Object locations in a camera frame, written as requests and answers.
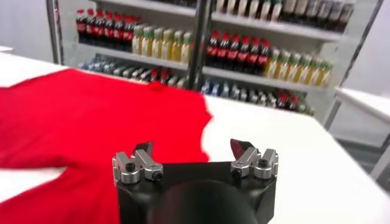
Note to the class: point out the red-cap cola bottle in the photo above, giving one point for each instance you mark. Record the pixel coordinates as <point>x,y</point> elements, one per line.
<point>81,27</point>
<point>264,59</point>
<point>281,102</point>
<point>100,29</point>
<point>244,56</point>
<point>119,32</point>
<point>212,50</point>
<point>154,76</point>
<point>254,58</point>
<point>292,103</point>
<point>109,31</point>
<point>128,34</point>
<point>90,28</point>
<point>223,52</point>
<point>164,77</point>
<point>233,54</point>

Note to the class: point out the glass drink display cooler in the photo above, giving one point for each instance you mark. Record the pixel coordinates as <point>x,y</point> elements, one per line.
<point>259,78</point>
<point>128,56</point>

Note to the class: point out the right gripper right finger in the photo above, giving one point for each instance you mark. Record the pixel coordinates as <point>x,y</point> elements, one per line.
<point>256,161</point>

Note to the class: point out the red T-shirt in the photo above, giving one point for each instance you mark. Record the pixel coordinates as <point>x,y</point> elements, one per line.
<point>91,128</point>

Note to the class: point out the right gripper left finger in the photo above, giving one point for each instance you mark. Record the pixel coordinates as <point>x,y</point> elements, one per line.
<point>137,164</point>

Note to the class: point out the white-label black drink bottle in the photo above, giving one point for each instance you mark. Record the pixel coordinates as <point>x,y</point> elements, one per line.
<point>323,12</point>
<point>288,9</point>
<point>335,13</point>
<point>346,15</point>
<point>300,9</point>
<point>311,10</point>

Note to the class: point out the white adjoining table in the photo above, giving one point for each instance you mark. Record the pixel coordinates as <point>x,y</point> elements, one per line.
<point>4,49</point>

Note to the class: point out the white metal-frame side table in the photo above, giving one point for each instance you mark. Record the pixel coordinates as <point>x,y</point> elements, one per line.
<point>365,103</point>

